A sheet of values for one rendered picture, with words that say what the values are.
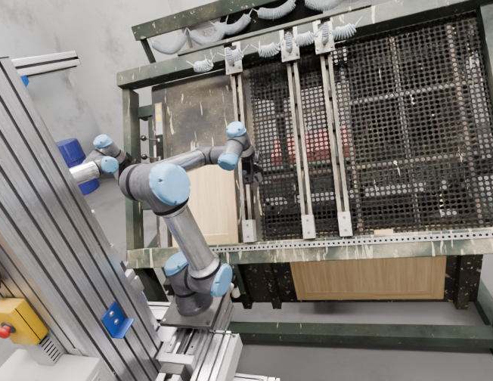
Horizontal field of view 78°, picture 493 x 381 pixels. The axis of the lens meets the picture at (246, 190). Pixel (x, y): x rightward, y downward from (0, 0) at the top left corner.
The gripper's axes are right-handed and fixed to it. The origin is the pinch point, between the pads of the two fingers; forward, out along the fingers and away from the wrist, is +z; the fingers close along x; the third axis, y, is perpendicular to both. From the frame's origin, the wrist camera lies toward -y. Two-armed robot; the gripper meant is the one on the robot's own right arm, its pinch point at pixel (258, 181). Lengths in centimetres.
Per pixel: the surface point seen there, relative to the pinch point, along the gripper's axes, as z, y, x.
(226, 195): 27.4, 12.4, 29.6
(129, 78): -21, 80, 92
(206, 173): 20, 25, 42
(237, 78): -8, 75, 19
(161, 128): 2, 52, 72
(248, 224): 31.8, -6.1, 14.9
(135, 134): 5, 54, 96
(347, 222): 34, -6, -39
